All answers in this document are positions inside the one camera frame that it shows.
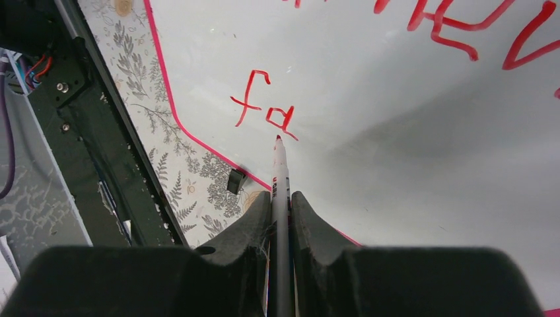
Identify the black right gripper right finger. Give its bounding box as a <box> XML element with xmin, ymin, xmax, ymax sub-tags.
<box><xmin>291</xmin><ymin>192</ymin><xmax>543</xmax><ymax>316</ymax></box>

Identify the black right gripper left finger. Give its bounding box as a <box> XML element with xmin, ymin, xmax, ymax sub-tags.
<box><xmin>1</xmin><ymin>192</ymin><xmax>271</xmax><ymax>316</ymax></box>

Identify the white red marker pen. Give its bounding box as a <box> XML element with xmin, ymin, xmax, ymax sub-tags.
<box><xmin>267</xmin><ymin>135</ymin><xmax>296</xmax><ymax>316</ymax></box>

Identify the pink framed whiteboard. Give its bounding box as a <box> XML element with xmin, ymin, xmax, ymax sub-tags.
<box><xmin>146</xmin><ymin>1</ymin><xmax>559</xmax><ymax>310</ymax></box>

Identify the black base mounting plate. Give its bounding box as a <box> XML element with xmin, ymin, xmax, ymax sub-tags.
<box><xmin>1</xmin><ymin>1</ymin><xmax>186</xmax><ymax>246</ymax></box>

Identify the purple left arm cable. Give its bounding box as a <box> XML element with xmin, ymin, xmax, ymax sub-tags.
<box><xmin>0</xmin><ymin>57</ymin><xmax>17</xmax><ymax>200</ymax></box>

